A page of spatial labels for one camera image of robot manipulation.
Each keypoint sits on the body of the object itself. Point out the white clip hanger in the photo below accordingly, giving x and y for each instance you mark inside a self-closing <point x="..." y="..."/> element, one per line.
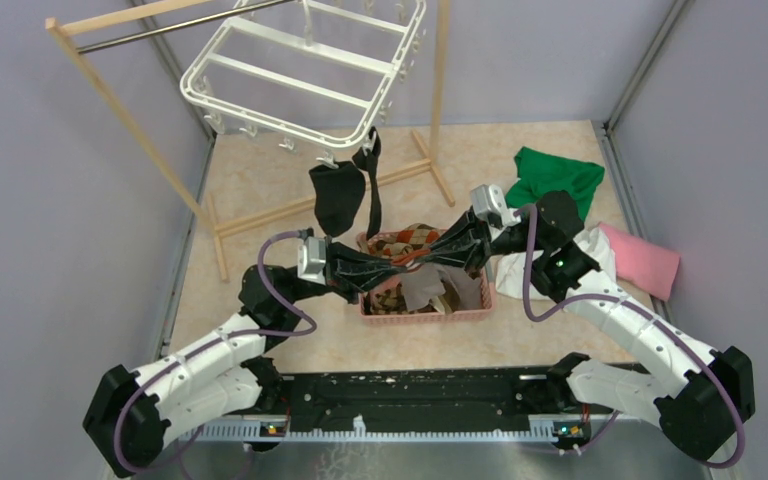
<point x="313" y="72"/>

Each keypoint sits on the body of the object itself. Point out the pink plastic basket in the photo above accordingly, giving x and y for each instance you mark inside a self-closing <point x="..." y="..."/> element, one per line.
<point x="488" y="296"/>

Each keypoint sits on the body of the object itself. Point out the black sock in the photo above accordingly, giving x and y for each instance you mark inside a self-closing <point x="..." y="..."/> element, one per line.
<point x="339" y="193"/>
<point x="366" y="159"/>

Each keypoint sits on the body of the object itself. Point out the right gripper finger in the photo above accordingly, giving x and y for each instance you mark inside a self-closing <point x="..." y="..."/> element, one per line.
<point x="455" y="237"/>
<point x="470" y="259"/>

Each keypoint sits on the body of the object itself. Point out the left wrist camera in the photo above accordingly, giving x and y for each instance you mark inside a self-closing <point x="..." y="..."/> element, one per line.
<point x="312" y="259"/>

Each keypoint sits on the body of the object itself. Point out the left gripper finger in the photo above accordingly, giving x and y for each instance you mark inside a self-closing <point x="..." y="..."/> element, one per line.
<point x="351" y="260"/>
<point x="376" y="278"/>

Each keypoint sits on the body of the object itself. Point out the grey orange striped sock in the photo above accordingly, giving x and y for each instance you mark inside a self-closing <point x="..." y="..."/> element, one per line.
<point x="441" y="288"/>

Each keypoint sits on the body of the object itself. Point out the green cloth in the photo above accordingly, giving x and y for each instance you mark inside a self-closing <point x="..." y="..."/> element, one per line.
<point x="539" y="173"/>

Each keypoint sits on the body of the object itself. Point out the pink cloth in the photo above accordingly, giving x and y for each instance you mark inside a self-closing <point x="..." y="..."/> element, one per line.
<point x="650" y="267"/>

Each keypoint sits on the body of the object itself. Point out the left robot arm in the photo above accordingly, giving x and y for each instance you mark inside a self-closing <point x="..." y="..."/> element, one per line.
<point x="135" y="414"/>

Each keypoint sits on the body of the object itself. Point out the brown striped sock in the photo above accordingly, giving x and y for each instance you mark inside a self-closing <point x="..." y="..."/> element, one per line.
<point x="392" y="302"/>

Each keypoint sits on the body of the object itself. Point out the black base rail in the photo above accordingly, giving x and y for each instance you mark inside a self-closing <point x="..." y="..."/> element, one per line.
<point x="458" y="401"/>

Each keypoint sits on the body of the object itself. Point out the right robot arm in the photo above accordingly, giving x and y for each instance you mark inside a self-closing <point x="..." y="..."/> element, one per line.
<point x="698" y="396"/>

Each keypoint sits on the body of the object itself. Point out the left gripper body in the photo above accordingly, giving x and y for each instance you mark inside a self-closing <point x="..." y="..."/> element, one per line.
<point x="334" y="276"/>

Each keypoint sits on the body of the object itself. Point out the wooden drying rack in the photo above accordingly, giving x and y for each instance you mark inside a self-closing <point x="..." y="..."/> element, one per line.
<point x="64" y="35"/>

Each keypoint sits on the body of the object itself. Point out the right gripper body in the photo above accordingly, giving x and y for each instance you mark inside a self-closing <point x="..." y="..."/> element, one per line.
<point x="484" y="245"/>

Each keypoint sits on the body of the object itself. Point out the metal rack rod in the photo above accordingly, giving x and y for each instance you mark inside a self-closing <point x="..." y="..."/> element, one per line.
<point x="178" y="26"/>

